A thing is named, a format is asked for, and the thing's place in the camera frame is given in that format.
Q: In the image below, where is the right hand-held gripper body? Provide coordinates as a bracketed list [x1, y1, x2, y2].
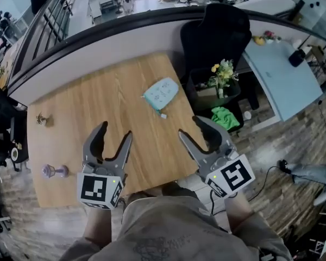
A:
[197, 145, 256, 200]

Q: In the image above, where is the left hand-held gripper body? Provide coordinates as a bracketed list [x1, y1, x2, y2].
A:
[76, 159, 128, 210]

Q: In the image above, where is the light blue pouch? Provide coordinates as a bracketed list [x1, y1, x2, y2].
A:
[140, 77, 180, 120]

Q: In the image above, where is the person's right forearm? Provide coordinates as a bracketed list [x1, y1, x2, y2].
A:
[223, 191, 255, 233]

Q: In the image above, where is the person's left forearm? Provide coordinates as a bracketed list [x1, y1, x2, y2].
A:
[83, 206, 114, 244]

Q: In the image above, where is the green cloth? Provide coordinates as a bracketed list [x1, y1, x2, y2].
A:
[210, 106, 240, 132]

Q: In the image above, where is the purple dumbbell toy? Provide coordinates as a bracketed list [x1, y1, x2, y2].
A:
[41, 164, 70, 179]

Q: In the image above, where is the small potted plant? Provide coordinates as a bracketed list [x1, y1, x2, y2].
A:
[35, 113, 51, 126]

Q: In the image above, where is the yellow and white flower bouquet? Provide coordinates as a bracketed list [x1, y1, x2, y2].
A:
[208, 59, 239, 99]

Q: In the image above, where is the person's beige shirt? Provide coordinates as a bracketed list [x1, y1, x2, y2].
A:
[59, 182, 293, 261]

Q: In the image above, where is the light blue table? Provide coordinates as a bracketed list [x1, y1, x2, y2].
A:
[243, 39, 323, 122]

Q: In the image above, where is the black mesh office chair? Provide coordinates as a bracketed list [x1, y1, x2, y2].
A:
[0, 87, 29, 171]

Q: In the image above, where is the wooden table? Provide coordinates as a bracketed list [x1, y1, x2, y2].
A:
[7, 5, 326, 105]

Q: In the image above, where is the black high-back office chair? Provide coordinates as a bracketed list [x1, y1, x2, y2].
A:
[180, 3, 261, 111]

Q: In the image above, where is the black speaker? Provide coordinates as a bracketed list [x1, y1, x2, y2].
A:
[289, 48, 306, 67]

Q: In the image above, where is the small pink flower pot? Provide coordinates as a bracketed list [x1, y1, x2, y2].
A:
[263, 30, 283, 44]

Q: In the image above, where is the metal railing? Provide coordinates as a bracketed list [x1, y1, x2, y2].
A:
[9, 0, 84, 73]

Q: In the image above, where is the black floor cable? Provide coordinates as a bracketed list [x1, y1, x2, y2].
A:
[247, 159, 292, 203]

